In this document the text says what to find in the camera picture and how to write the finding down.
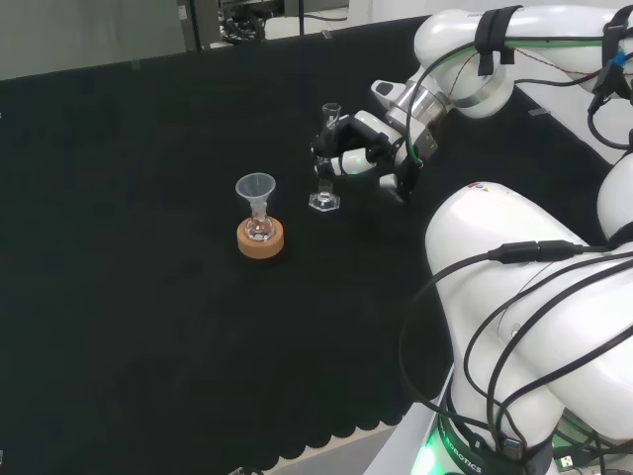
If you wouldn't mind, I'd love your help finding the clear glass graduated cylinder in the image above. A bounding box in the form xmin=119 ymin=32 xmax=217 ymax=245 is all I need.
xmin=308 ymin=102 xmax=343 ymax=215

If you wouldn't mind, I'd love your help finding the black bench cloth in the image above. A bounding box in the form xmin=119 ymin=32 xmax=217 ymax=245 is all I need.
xmin=0 ymin=13 xmax=617 ymax=471

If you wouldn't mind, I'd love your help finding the small round-bottom glass flask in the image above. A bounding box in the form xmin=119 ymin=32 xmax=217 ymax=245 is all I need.
xmin=244 ymin=196 xmax=276 ymax=244

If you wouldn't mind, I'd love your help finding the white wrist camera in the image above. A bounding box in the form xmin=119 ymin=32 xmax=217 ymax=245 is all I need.
xmin=370 ymin=78 xmax=409 ymax=109

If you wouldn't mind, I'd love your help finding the cork ring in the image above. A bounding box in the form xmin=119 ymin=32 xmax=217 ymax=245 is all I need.
xmin=236 ymin=217 xmax=287 ymax=261

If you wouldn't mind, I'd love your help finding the grey wall panel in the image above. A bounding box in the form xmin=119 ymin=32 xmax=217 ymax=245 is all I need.
xmin=0 ymin=0 xmax=188 ymax=81

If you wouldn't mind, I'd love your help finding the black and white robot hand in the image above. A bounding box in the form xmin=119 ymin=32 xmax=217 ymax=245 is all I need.
xmin=309 ymin=110 xmax=440 ymax=205

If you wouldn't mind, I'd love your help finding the clear plastic funnel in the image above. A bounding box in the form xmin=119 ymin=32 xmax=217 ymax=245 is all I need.
xmin=234 ymin=172 xmax=278 ymax=210

